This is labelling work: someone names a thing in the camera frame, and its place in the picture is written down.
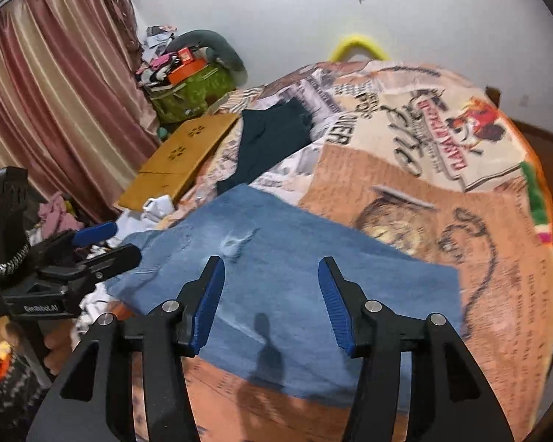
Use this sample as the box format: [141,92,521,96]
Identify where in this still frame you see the blue denim jeans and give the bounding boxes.
[107,185,462,407]

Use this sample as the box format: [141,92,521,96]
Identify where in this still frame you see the white plastic bag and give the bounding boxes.
[115,194,174,241]

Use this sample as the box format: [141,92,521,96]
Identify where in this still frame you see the pink striped curtain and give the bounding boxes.
[0,0,159,221]

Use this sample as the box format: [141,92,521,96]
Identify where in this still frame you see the green storage bag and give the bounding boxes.
[143,63,236,125]

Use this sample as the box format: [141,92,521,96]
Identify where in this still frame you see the orange box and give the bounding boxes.
[167,59,208,85]

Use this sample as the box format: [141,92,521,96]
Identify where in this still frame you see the black folded garment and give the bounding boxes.
[216,98,313,194]

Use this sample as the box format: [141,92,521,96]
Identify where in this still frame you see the yellow foam tube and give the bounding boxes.
[327,33,390,63]

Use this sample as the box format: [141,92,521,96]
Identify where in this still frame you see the wooden bed post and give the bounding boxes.
[484,86,501,108]

